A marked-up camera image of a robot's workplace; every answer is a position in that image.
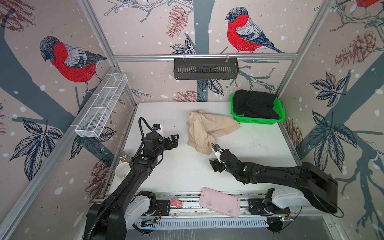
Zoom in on spice jar with silver lid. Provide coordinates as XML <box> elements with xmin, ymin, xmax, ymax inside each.
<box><xmin>119</xmin><ymin>151</ymin><xmax>132</xmax><ymax>163</ymax></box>

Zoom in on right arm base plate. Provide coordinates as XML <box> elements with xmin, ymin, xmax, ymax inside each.
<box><xmin>248</xmin><ymin>199</ymin><xmax>291</xmax><ymax>217</ymax></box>

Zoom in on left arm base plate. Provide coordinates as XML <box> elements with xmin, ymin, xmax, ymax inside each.
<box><xmin>142</xmin><ymin>200</ymin><xmax>171</xmax><ymax>217</ymax></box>

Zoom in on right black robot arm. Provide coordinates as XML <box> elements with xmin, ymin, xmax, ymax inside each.
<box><xmin>210</xmin><ymin>144</ymin><xmax>338</xmax><ymax>214</ymax></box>

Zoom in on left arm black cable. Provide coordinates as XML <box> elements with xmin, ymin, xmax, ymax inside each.
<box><xmin>137</xmin><ymin>116</ymin><xmax>157</xmax><ymax>142</ymax></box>

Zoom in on green plastic basket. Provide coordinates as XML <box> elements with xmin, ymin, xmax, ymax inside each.
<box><xmin>231</xmin><ymin>94</ymin><xmax>286</xmax><ymax>125</ymax></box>

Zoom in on pink plastic tray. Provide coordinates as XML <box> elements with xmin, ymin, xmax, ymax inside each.
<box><xmin>199</xmin><ymin>188</ymin><xmax>241</xmax><ymax>218</ymax></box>

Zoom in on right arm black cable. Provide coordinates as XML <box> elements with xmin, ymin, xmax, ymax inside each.
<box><xmin>265</xmin><ymin>203</ymin><xmax>304</xmax><ymax>234</ymax></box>

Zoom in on white mesh wire shelf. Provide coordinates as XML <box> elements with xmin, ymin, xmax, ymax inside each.
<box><xmin>75</xmin><ymin>73</ymin><xmax>128</xmax><ymax>138</ymax></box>

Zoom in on beige shorts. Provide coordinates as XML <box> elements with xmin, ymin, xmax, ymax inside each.
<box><xmin>187</xmin><ymin>111</ymin><xmax>240</xmax><ymax>155</ymax></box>

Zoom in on black hanging wire basket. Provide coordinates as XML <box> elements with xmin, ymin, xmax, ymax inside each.
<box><xmin>174</xmin><ymin>58</ymin><xmax>239</xmax><ymax>80</ymax></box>

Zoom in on small pink toy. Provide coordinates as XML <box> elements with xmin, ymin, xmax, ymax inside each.
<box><xmin>170</xmin><ymin>197</ymin><xmax>184</xmax><ymax>208</ymax></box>

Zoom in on black shorts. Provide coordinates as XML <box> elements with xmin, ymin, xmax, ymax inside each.
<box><xmin>233</xmin><ymin>90</ymin><xmax>280</xmax><ymax>120</ymax></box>

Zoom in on white mug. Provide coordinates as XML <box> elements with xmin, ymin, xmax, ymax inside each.
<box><xmin>115</xmin><ymin>162</ymin><xmax>131</xmax><ymax>179</ymax></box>

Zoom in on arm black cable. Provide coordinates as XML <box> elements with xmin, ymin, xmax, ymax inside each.
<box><xmin>137</xmin><ymin>116</ymin><xmax>157</xmax><ymax>142</ymax></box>
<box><xmin>265</xmin><ymin>203</ymin><xmax>304</xmax><ymax>234</ymax></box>

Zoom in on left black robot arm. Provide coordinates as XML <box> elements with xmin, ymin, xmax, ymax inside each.
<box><xmin>84</xmin><ymin>124</ymin><xmax>179</xmax><ymax>240</ymax></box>

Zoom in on horizontal aluminium frame bar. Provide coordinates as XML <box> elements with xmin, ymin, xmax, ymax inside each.
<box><xmin>112</xmin><ymin>52</ymin><xmax>299</xmax><ymax>63</ymax></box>

